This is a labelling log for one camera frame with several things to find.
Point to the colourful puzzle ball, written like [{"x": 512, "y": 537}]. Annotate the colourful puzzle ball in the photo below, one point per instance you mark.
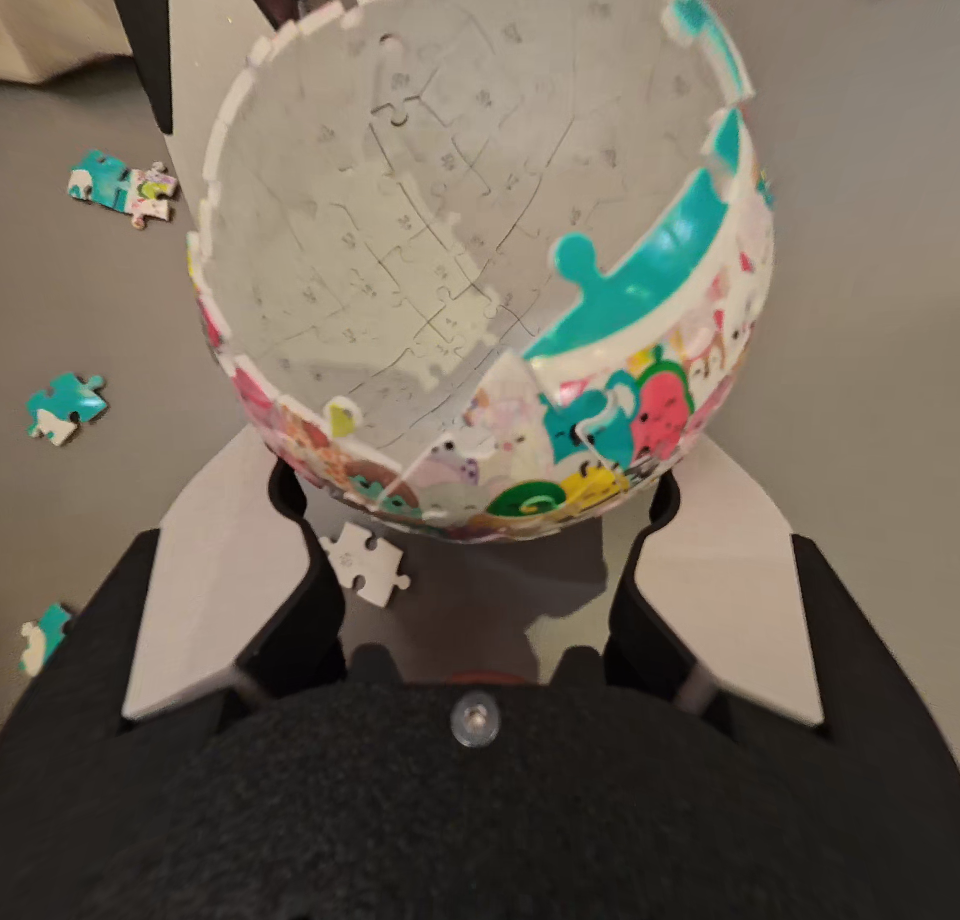
[{"x": 450, "y": 222}]

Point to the colourful joined puzzle pieces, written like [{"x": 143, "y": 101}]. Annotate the colourful joined puzzle pieces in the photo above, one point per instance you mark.
[{"x": 112, "y": 181}]

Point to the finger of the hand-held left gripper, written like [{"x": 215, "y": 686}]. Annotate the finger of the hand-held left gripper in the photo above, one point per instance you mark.
[{"x": 202, "y": 34}]

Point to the teal puzzle piece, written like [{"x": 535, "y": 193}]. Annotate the teal puzzle piece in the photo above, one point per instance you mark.
[
  {"x": 49, "y": 631},
  {"x": 64, "y": 402}
]

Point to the white puzzle piece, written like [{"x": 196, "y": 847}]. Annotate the white puzzle piece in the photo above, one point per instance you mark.
[{"x": 367, "y": 567}]

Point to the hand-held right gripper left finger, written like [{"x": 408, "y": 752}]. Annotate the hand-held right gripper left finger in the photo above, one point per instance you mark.
[{"x": 202, "y": 597}]

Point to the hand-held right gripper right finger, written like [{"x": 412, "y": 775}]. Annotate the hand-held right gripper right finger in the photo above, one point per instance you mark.
[{"x": 735, "y": 597}]

